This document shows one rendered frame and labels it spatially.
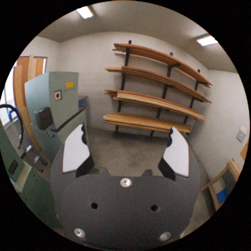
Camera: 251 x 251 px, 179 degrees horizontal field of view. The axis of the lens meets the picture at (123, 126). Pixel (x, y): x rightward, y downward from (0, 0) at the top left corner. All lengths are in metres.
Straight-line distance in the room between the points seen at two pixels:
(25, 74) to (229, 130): 4.53
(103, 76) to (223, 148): 3.36
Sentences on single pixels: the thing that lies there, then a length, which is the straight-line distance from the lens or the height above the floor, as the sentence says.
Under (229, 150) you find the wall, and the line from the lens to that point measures 2.48.
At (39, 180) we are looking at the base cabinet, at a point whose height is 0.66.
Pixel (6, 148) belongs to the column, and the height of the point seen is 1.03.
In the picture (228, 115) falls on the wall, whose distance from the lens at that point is 2.57.
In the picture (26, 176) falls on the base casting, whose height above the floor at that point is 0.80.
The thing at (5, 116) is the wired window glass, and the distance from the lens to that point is 2.26.
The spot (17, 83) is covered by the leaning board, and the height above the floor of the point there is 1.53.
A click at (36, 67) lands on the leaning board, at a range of 2.41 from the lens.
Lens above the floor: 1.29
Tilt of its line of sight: 30 degrees down
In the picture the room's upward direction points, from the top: 9 degrees clockwise
